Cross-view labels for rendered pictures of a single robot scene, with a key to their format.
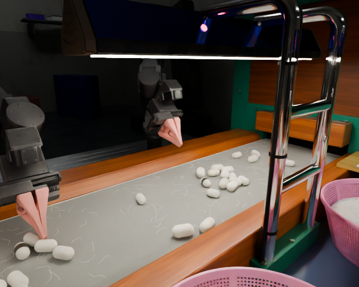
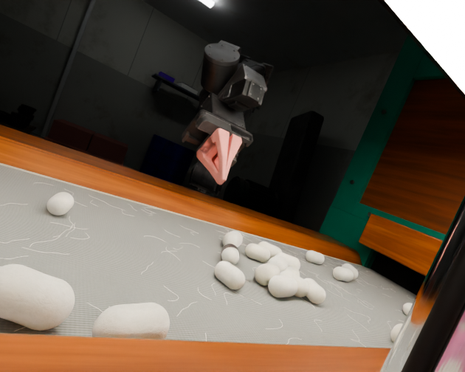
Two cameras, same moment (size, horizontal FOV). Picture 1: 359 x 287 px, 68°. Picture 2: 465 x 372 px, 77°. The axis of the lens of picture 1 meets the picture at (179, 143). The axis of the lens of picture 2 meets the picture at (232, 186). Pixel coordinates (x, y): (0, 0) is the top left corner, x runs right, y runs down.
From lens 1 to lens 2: 36 cm
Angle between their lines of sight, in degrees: 16
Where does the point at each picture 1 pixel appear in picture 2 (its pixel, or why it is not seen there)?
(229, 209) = (246, 327)
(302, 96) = not seen: hidden behind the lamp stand
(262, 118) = (378, 226)
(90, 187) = (5, 155)
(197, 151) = (249, 221)
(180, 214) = (103, 271)
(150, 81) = (221, 58)
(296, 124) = not seen: hidden behind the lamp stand
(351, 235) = not seen: outside the picture
